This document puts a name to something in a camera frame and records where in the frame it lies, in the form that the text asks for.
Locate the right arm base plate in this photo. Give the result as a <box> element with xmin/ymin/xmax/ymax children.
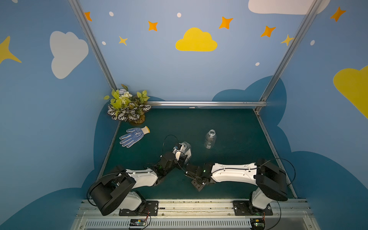
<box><xmin>232</xmin><ymin>200</ymin><xmax>273</xmax><ymax>216</ymax></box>

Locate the left aluminium frame post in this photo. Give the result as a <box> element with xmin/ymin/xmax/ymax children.
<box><xmin>68</xmin><ymin>0</ymin><xmax>117</xmax><ymax>90</ymax></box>

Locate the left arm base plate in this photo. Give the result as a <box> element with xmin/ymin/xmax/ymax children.
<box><xmin>119</xmin><ymin>200</ymin><xmax>159</xmax><ymax>216</ymax></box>

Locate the right controller board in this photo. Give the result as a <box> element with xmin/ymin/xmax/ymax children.
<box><xmin>250</xmin><ymin>218</ymin><xmax>265</xmax><ymax>230</ymax></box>

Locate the aluminium back frame bar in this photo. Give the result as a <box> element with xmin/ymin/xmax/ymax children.
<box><xmin>148</xmin><ymin>101</ymin><xmax>267</xmax><ymax>108</ymax></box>

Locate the square clear plastic bottle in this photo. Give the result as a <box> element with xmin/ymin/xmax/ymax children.
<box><xmin>178</xmin><ymin>142</ymin><xmax>192</xmax><ymax>165</ymax></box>

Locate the left controller board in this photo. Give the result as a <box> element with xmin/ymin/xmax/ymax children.
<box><xmin>129</xmin><ymin>219</ymin><xmax>148</xmax><ymax>228</ymax></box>

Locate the aluminium front rail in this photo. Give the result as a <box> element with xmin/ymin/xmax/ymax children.
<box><xmin>71</xmin><ymin>199</ymin><xmax>320</xmax><ymax>230</ymax></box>

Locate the aluminium frame post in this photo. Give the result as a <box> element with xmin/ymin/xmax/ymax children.
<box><xmin>68</xmin><ymin>0</ymin><xmax>117</xmax><ymax>90</ymax></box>
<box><xmin>259</xmin><ymin>0</ymin><xmax>323</xmax><ymax>107</ymax></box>

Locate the blue dotted work glove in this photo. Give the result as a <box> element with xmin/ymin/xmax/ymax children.
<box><xmin>119</xmin><ymin>126</ymin><xmax>150</xmax><ymax>148</ymax></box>

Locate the controller board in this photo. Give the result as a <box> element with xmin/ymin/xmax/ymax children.
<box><xmin>129</xmin><ymin>219</ymin><xmax>148</xmax><ymax>228</ymax></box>
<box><xmin>250</xmin><ymin>218</ymin><xmax>265</xmax><ymax>230</ymax></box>

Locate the round clear plastic bottle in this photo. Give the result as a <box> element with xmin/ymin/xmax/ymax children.
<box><xmin>204</xmin><ymin>129</ymin><xmax>217</xmax><ymax>149</ymax></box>

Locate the artificial potted plant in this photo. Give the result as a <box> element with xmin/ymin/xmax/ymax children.
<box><xmin>103</xmin><ymin>84</ymin><xmax>152</xmax><ymax>125</ymax></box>

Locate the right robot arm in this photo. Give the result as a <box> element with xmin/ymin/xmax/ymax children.
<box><xmin>186</xmin><ymin>159</ymin><xmax>288</xmax><ymax>215</ymax></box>

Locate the right aluminium frame post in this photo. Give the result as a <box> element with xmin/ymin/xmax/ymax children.
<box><xmin>259</xmin><ymin>0</ymin><xmax>323</xmax><ymax>107</ymax></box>

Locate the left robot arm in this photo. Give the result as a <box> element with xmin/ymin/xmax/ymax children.
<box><xmin>86</xmin><ymin>142</ymin><xmax>191</xmax><ymax>216</ymax></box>

